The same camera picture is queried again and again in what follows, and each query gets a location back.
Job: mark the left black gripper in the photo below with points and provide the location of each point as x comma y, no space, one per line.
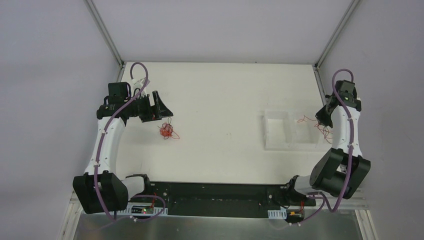
154,108

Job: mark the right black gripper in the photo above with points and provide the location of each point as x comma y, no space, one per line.
325,116

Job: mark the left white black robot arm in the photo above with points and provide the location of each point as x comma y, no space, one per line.
98,188

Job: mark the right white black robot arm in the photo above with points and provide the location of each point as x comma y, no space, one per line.
343,167

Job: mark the clear plastic compartment tray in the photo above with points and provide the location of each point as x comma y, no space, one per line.
294,130

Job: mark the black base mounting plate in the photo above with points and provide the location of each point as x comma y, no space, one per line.
220,199

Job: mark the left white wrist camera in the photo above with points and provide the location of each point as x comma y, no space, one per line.
138,84

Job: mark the left white slotted cable duct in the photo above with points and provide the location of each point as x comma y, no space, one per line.
141,210

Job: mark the white slotted cable duct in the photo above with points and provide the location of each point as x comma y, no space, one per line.
141,210
279,214

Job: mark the right white slotted cable duct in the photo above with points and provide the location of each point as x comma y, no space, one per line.
279,214

